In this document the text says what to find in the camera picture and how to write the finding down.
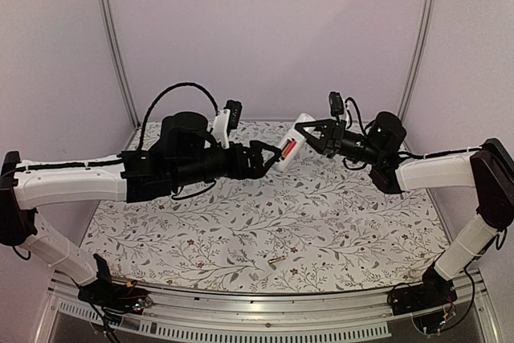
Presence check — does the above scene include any red battery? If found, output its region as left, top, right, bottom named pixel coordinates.
left=281, top=139, right=296, bottom=160

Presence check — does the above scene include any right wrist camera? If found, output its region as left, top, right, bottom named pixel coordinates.
left=328, top=92, right=345, bottom=119

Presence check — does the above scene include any aluminium frame post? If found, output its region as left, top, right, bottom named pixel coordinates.
left=98, top=0, right=140, bottom=129
left=398, top=0, right=436, bottom=123

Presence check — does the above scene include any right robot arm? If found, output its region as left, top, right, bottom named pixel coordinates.
left=292, top=112, right=513, bottom=308

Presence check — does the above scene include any right aluminium frame post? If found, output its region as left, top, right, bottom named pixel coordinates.
left=398, top=0, right=436, bottom=123

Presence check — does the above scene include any white remote control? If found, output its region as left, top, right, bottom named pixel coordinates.
left=272, top=112, right=315, bottom=173

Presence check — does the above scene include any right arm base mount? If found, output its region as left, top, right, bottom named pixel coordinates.
left=386, top=279, right=457, bottom=316

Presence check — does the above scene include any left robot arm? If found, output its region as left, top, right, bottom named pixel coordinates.
left=1, top=110, right=281, bottom=306

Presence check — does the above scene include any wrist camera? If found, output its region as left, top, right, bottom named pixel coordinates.
left=328, top=92, right=345, bottom=119
left=225, top=100, right=243, bottom=131

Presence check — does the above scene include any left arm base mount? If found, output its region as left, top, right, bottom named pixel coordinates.
left=78, top=279, right=153, bottom=314

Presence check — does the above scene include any left aluminium frame post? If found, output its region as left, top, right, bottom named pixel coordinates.
left=98, top=0, right=140, bottom=129

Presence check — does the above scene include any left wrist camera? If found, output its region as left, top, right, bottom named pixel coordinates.
left=225, top=100, right=243, bottom=131

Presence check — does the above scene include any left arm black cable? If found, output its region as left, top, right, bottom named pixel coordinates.
left=138, top=81, right=220, bottom=151

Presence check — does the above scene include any floral patterned table mat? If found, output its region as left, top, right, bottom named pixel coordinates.
left=78, top=119, right=457, bottom=295

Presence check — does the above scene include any front aluminium rail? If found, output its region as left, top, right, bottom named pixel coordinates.
left=35, top=269, right=504, bottom=342

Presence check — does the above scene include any gold black battery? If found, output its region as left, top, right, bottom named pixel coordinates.
left=268, top=255, right=287, bottom=265

